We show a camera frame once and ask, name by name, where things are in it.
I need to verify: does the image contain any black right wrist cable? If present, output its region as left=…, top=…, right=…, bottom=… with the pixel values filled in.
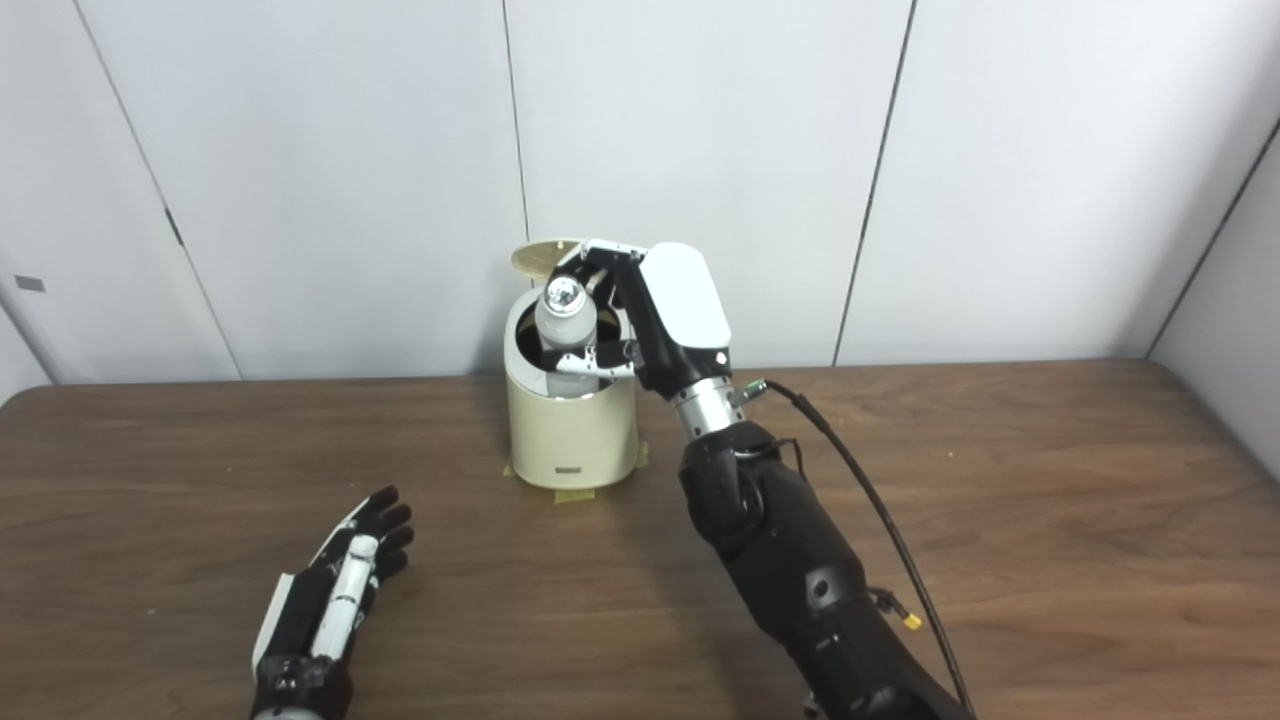
left=740, top=378, right=976, bottom=716

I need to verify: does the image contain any small white plastic bottle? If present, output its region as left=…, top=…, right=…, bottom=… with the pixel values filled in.
left=535, top=277, right=601, bottom=399

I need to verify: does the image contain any cream-colored bin body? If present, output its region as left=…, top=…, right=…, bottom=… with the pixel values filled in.
left=503, top=285, right=641, bottom=491

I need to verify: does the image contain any cream round bin lid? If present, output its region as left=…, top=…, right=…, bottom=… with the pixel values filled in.
left=511, top=238, right=586, bottom=276

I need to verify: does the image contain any black and white right hand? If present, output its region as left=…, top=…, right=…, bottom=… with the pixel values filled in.
left=540, top=240, right=733, bottom=401

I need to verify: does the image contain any black and white left hand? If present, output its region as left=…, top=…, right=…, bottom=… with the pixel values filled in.
left=250, top=486, right=414, bottom=716

